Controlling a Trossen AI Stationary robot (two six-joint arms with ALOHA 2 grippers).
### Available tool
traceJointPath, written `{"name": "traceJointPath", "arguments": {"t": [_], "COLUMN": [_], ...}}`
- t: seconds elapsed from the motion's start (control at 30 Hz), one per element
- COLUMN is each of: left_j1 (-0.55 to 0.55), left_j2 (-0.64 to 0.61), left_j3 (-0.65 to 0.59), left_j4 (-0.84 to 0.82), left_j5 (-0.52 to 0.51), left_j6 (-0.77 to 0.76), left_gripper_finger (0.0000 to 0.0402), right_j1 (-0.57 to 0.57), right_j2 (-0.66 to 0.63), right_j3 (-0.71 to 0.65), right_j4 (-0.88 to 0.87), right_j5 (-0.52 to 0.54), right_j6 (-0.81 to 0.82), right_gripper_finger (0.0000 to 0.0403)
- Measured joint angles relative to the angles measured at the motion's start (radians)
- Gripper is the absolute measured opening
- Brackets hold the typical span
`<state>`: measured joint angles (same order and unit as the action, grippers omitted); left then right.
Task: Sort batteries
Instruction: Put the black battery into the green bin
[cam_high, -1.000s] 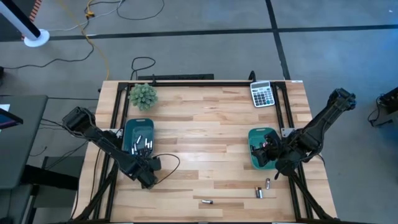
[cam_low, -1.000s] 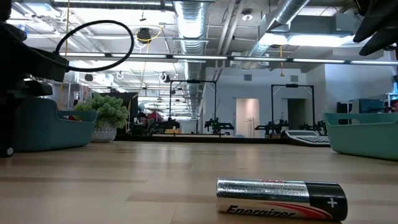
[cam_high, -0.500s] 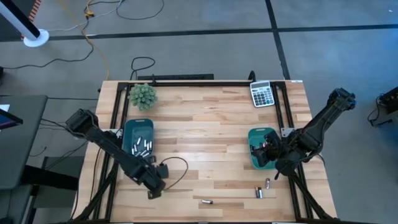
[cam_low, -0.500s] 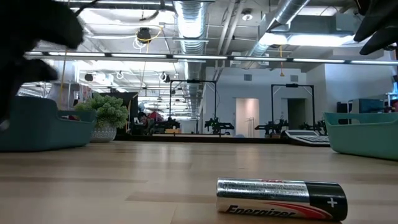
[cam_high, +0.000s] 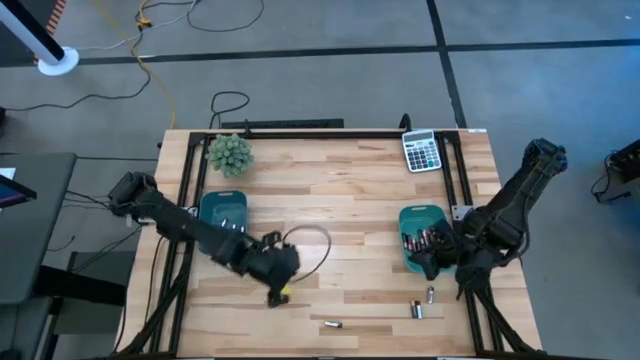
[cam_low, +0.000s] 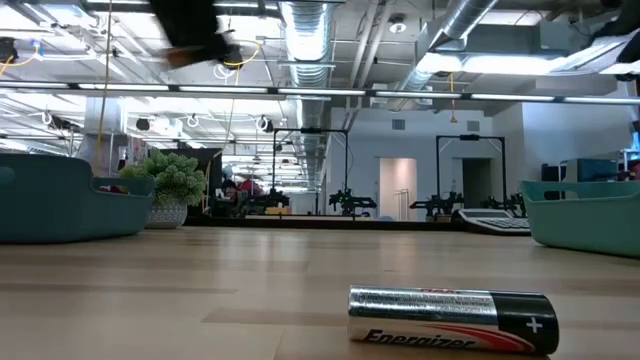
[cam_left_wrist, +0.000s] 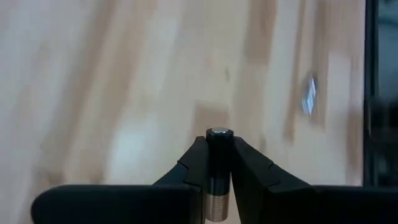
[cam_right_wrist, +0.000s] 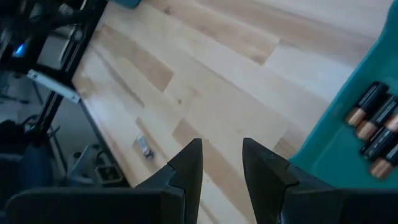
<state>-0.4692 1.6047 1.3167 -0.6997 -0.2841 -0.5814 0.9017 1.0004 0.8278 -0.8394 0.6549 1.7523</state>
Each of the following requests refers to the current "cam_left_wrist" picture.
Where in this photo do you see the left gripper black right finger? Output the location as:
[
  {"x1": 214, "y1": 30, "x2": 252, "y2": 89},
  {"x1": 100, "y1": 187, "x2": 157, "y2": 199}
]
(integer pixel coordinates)
[{"x1": 230, "y1": 136, "x2": 398, "y2": 224}]

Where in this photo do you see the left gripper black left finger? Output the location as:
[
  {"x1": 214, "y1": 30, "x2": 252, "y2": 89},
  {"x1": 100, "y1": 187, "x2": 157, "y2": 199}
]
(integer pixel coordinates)
[{"x1": 30, "y1": 136, "x2": 210, "y2": 224}]

